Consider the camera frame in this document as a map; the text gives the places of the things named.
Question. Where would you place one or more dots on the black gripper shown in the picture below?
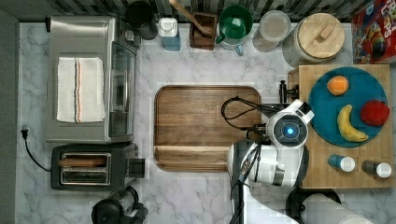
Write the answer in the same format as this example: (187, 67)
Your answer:
(285, 94)

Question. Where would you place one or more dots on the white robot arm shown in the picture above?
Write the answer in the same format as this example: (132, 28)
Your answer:
(278, 157)

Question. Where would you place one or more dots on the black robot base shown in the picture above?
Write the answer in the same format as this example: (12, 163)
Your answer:
(294, 203)

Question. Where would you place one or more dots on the orange plush fruit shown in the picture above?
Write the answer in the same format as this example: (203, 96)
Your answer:
(337, 85)

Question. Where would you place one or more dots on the jar with wooden lid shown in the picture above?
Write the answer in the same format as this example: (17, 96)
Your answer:
(315, 39)

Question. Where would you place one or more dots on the clear plastic lidded container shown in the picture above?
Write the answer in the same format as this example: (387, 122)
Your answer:
(274, 27)

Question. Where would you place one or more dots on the yellow plush banana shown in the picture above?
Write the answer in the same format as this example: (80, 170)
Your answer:
(346, 130)

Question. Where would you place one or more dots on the green cup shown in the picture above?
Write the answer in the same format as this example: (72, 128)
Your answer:
(235, 23)

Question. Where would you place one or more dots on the red plush apple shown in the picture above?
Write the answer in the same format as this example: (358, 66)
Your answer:
(374, 113)

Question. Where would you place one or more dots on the blue shaker white cap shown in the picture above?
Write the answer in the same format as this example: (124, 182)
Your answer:
(344, 163)

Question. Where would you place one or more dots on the wooden utensil holder box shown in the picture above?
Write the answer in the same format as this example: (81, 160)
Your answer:
(203, 38)

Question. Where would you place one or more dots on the wooden tray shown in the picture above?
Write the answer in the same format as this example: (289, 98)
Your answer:
(190, 134)

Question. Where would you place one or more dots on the red Froot Loops box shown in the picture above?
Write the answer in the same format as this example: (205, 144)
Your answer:
(374, 33)

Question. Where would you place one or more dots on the dark shaker white cap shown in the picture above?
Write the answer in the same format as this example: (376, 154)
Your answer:
(380, 169)

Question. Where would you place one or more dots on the white blue bottle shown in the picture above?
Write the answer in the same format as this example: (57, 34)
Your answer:
(168, 31)

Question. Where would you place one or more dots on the silver toaster oven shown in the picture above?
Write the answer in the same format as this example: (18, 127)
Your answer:
(113, 41)

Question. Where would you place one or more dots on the black silver toaster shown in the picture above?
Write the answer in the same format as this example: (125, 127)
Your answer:
(84, 167)

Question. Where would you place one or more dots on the black coffee grinder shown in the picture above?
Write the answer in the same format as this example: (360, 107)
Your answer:
(120, 207)

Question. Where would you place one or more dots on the white striped dish towel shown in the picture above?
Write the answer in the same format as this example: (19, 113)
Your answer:
(80, 94)

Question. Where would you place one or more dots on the wooden spoon handle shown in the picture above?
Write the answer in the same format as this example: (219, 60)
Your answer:
(186, 13)

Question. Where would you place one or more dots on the black power cord plug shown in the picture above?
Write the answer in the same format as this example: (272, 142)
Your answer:
(24, 135)

